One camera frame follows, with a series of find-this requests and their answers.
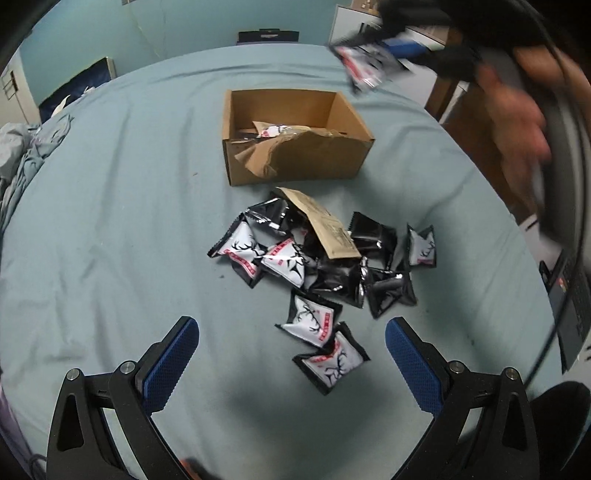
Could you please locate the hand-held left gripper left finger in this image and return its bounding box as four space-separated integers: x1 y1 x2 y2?
46 316 211 480

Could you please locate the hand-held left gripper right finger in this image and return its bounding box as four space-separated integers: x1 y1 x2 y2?
385 316 541 480

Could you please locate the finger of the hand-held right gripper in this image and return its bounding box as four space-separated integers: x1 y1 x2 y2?
358 9 411 40
381 38 481 75

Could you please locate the antler print snack packet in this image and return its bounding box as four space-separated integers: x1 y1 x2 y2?
253 121 297 138
330 39 413 96

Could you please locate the pile of black snack packets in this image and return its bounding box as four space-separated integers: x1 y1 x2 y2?
207 198 437 396

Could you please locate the brown cardboard box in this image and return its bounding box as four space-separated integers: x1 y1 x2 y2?
222 89 375 187

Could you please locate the person's right hand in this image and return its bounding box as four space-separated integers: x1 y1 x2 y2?
475 46 552 210

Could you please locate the brown paper bag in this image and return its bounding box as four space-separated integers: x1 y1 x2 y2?
276 187 363 262

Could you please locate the black laptop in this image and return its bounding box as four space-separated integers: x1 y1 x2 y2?
538 248 591 376

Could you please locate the crumpled grey cloth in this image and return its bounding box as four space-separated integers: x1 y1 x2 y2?
0 113 75 234

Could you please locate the dark blue canvas picture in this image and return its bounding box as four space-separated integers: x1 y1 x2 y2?
37 57 116 123

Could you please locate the white door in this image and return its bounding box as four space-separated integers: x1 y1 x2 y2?
0 48 40 126

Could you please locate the black cable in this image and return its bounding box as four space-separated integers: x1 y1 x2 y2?
522 0 580 384

